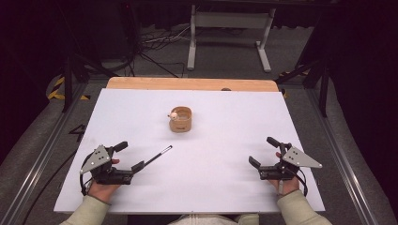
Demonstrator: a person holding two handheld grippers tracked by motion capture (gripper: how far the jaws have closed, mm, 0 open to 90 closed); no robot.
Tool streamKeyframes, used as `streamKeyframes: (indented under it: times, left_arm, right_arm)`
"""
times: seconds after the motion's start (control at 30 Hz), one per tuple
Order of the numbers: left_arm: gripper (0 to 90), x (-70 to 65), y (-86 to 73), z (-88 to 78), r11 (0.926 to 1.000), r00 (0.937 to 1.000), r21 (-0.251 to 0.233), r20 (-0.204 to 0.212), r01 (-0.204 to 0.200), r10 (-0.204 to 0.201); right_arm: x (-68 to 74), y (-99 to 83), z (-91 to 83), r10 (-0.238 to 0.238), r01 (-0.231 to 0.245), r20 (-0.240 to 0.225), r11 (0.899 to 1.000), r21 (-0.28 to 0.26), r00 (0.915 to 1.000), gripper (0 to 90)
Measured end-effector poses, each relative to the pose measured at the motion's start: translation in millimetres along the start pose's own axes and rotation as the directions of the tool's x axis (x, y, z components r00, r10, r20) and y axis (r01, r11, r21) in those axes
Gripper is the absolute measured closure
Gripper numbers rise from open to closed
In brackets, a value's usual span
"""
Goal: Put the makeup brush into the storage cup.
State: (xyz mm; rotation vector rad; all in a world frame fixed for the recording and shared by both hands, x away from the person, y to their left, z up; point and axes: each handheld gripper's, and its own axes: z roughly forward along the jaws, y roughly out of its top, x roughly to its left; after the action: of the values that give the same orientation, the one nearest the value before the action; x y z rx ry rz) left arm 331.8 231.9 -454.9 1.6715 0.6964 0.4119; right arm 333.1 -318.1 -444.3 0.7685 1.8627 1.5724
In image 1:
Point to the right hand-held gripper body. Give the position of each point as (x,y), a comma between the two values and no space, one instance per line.
(286,170)

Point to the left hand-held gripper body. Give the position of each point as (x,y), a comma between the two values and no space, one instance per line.
(104,173)

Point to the black pen with silver tip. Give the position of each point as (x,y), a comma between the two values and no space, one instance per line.
(158,154)

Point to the wooden pen holder cup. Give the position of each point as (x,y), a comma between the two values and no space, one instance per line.
(180,124)

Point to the person's right hand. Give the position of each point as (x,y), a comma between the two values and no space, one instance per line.
(287,186)

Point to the person's left hand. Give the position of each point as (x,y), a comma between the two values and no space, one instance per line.
(103,191)

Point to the yellow black floor tape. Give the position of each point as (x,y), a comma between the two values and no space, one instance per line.
(284,93)
(54,92)

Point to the white table board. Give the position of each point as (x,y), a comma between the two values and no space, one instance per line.
(203,175)

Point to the small beige figure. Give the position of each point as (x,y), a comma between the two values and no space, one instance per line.
(173,116)

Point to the person's light clothing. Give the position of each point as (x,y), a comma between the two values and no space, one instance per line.
(216,219)

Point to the wooden table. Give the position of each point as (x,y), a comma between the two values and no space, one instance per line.
(187,84)

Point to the white metal stand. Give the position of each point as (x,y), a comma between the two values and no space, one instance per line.
(192,47)

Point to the aluminium floor rail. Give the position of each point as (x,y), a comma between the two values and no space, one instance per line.
(37,162)
(344,162)

